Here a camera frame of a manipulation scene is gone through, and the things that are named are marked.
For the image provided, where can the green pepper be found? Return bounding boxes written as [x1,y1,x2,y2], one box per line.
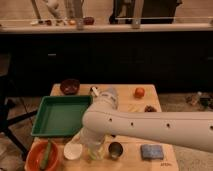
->
[40,140,52,170]

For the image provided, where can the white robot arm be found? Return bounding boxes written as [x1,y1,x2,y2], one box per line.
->
[80,87,213,153]

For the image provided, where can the dark counter cabinet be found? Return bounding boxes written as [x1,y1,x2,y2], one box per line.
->
[0,27,213,96]

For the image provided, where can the yellow banana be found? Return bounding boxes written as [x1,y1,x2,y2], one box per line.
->
[128,105,140,112]

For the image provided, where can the bunch of red grapes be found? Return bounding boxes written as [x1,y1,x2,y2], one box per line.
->
[144,105,157,112]

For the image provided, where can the green plastic cup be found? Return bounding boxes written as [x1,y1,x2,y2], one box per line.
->
[88,147,104,160]

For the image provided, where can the blue sponge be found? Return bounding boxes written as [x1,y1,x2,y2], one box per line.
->
[140,144,164,160]

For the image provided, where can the white small bowl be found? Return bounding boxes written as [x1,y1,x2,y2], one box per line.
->
[63,141,83,160]

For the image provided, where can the metal cup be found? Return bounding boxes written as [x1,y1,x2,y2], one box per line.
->
[108,142,123,159]

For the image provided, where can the orange bowl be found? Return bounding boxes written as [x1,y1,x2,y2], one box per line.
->
[25,140,59,171]

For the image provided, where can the dark red bowl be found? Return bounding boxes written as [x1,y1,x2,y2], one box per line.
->
[60,79,80,95]

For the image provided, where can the green plastic tray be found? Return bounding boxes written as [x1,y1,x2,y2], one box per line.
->
[31,95,93,137]

